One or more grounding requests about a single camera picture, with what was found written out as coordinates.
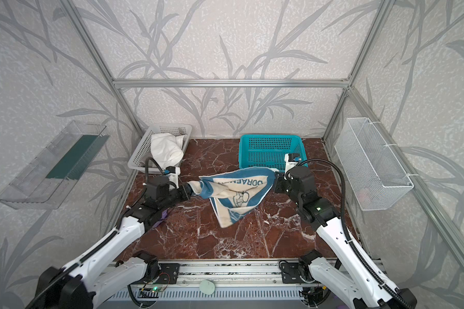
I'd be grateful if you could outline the blue beige Doraemon towel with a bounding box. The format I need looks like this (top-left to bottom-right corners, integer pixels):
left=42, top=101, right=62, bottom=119
left=188, top=167, right=278, bottom=229

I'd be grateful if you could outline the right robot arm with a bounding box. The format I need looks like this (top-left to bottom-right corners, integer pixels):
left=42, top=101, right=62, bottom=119
left=274, top=162, right=417, bottom=308

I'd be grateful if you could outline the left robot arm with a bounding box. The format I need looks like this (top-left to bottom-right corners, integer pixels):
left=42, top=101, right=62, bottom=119
left=28, top=176, right=195, bottom=308

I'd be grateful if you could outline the grey plastic basket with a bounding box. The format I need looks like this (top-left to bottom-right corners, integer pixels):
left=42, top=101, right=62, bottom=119
left=128, top=123, right=193, bottom=172

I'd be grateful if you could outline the teal plastic basket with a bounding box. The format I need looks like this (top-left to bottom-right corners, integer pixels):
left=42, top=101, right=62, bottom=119
left=238, top=135, right=308, bottom=171

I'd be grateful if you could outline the white crumpled towel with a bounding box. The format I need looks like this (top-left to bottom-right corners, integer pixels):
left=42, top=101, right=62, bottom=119
left=150, top=133, right=185, bottom=168

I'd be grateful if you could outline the pale green round disc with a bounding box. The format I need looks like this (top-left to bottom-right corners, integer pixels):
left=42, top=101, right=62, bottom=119
left=199, top=279, right=216, bottom=296

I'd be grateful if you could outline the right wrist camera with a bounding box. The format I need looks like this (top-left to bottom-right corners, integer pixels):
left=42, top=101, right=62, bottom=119
left=284, top=153, right=302, bottom=173

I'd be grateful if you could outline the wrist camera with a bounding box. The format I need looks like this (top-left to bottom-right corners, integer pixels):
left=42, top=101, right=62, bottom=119
left=284, top=153, right=302, bottom=173
left=165, top=166, right=180, bottom=189

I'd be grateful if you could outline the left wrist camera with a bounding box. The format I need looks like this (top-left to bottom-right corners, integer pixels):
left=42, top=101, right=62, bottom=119
left=165, top=166, right=180, bottom=189

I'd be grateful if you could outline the white wire mesh basket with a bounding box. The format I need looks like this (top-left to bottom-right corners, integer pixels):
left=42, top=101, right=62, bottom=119
left=335, top=117, right=414, bottom=211

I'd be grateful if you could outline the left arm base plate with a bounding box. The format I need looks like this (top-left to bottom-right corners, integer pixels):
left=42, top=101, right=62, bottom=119
left=148, top=263, right=180, bottom=285

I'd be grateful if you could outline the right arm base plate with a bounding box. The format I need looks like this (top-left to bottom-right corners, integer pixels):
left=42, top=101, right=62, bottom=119
left=278, top=260, right=304, bottom=284

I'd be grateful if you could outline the clear acrylic wall shelf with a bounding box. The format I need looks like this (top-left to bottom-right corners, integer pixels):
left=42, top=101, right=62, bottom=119
left=0, top=121, right=109, bottom=210

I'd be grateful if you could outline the aluminium rail frame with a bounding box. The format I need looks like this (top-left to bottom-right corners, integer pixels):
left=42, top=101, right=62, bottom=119
left=53, top=257, right=403, bottom=309

